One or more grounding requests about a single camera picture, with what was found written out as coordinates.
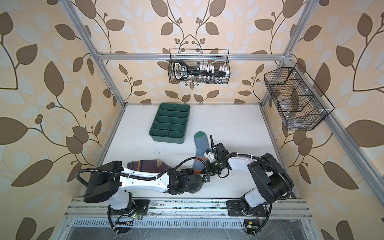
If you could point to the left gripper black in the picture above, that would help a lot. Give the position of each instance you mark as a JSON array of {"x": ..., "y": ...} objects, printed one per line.
[{"x": 188, "y": 172}]

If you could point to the blue grey sock green toe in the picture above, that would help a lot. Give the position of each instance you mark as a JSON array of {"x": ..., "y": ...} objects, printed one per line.
[{"x": 202, "y": 145}]

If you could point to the purple sock beige toe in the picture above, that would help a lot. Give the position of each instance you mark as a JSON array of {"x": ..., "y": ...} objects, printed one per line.
[{"x": 148, "y": 166}]

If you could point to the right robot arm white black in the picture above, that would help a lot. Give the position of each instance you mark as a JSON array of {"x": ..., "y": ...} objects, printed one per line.
[{"x": 272, "y": 181}]

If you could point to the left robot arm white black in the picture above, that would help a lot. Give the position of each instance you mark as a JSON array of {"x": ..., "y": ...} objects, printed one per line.
[{"x": 113, "y": 184}]

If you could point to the green divided plastic tray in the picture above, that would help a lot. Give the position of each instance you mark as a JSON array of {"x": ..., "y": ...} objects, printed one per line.
[{"x": 170, "y": 123}]

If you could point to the black tool in basket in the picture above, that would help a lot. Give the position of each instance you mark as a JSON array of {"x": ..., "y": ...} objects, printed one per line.
[{"x": 184, "y": 71}]

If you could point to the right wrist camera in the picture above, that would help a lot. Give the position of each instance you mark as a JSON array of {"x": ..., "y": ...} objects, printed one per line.
[{"x": 210, "y": 156}]

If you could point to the black wire basket back wall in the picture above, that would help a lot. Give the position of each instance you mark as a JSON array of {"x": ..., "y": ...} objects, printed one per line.
[{"x": 217, "y": 57}]

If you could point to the black wire basket wall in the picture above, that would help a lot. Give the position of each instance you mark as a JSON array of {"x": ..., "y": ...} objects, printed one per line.
[
  {"x": 300, "y": 102},
  {"x": 217, "y": 57}
]

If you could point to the black wire basket right wall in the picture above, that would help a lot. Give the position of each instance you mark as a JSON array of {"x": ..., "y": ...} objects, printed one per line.
[{"x": 300, "y": 102}]

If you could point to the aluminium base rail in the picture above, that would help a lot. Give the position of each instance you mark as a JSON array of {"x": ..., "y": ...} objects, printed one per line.
[{"x": 165, "y": 213}]

